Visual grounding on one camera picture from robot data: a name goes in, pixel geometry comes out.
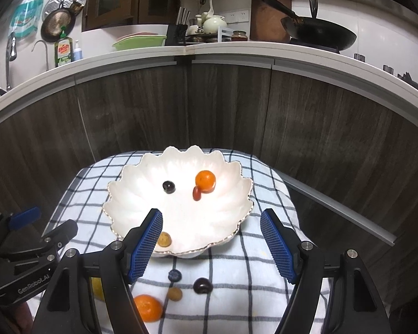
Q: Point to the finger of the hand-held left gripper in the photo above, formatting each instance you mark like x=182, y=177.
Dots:
x=62, y=231
x=24, y=214

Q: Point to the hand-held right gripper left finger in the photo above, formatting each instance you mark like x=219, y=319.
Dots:
x=146, y=247

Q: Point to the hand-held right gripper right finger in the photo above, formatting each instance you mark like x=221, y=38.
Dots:
x=278, y=250

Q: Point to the small brown longan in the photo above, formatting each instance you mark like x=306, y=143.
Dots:
x=164, y=239
x=175, y=294

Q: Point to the blueberry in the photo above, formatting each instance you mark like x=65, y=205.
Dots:
x=174, y=275

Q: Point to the orange mandarin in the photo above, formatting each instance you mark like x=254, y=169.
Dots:
x=205, y=180
x=148, y=308

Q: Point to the green plum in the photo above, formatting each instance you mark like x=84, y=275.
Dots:
x=97, y=287

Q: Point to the dark purple grape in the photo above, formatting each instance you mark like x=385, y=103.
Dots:
x=202, y=285
x=168, y=187

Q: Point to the white scalloped ceramic bowl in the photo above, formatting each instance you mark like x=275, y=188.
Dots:
x=216, y=215

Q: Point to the red cherry tomato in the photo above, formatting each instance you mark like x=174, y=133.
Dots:
x=197, y=193

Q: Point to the person's left hand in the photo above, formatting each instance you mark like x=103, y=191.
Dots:
x=19, y=318

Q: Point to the blue checkered white cloth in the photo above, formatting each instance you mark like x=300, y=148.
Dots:
x=230, y=271

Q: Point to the wood grain counter cabinet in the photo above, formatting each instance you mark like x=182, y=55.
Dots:
x=334, y=128

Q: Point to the chrome kitchen faucet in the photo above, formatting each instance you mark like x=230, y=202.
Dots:
x=8, y=73

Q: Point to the small curved chrome tap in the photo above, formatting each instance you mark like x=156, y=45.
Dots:
x=46, y=55

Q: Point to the green dish soap bottle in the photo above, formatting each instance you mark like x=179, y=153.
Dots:
x=63, y=52

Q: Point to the blue soap dispenser bottle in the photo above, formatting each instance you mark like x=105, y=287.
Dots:
x=77, y=54

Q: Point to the hanging copper frying pan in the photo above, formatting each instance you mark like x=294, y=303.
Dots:
x=57, y=24

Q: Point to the teal plastic packet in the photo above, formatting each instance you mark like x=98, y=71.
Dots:
x=26, y=17

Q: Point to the green plastic basin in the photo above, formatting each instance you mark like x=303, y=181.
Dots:
x=139, y=43

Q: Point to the black knife block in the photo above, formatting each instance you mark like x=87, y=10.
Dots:
x=176, y=34

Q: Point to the perforated metal steamer plate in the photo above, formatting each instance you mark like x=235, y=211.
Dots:
x=54, y=1

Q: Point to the black stove grate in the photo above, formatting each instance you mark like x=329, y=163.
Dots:
x=409, y=78

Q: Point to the small hanging copper pan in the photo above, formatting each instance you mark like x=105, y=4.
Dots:
x=78, y=3

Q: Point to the brown lidded glass jar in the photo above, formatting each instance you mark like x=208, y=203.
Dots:
x=239, y=36

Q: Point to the black wok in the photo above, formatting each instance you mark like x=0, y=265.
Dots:
x=324, y=34

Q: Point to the white plastic holder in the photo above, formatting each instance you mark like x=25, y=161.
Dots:
x=224, y=34

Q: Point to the white ceramic cup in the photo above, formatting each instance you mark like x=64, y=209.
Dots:
x=197, y=24

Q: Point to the wooden cutting board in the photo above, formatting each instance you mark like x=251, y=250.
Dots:
x=264, y=21

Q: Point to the cream ceramic teapot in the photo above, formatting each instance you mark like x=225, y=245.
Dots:
x=214, y=24

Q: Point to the hanging white ladle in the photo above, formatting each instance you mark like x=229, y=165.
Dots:
x=210, y=5

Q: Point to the grey metal rail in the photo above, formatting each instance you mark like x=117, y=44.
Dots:
x=338, y=208

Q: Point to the dark wood wall cabinet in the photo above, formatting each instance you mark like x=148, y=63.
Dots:
x=108, y=0

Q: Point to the white wall outlet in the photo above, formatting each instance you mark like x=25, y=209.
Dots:
x=237, y=16

